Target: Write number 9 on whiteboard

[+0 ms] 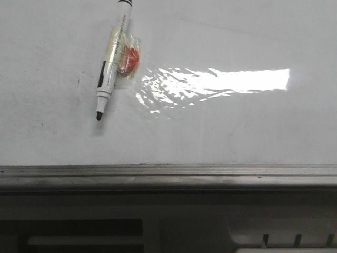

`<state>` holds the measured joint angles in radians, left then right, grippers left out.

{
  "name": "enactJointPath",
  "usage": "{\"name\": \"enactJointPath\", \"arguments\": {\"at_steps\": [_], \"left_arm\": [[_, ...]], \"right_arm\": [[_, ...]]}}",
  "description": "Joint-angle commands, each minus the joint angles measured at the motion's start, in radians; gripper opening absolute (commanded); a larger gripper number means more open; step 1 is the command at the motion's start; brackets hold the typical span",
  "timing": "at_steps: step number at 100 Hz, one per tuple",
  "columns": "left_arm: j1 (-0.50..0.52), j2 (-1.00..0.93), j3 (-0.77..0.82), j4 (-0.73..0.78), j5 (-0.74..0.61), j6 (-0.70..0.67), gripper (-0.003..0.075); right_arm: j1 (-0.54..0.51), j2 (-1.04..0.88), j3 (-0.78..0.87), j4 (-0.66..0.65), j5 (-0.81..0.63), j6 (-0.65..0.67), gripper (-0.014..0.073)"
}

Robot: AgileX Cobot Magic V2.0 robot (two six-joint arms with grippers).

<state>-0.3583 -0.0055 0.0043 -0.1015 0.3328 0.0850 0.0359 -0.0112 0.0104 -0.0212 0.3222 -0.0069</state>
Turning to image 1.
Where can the white black whiteboard marker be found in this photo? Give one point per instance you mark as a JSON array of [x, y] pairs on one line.
[[108, 72]]

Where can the red magnet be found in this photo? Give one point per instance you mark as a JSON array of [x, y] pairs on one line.
[[128, 54]]

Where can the white whiteboard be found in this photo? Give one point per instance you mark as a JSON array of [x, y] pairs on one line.
[[219, 82]]

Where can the white plastic housing below board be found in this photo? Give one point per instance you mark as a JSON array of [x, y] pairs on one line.
[[220, 222]]

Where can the metal whiteboard tray rail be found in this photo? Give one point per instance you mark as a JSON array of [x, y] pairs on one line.
[[167, 177]]

